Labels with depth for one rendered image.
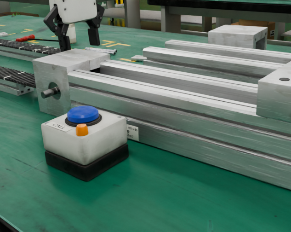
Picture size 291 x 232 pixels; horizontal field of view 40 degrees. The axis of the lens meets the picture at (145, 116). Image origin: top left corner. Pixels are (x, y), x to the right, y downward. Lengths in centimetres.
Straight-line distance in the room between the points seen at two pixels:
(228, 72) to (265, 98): 26
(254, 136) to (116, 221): 18
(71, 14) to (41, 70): 24
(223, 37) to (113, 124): 43
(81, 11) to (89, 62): 26
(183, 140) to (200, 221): 14
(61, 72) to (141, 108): 17
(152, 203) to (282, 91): 18
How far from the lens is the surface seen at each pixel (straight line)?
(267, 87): 44
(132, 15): 367
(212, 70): 72
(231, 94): 56
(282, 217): 45
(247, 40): 85
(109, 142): 51
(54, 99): 70
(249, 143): 48
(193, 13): 247
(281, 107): 45
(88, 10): 94
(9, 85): 88
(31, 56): 113
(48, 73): 69
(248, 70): 67
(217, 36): 88
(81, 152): 48
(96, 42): 97
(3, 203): 49
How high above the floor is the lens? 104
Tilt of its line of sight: 22 degrees down
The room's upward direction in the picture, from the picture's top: 3 degrees counter-clockwise
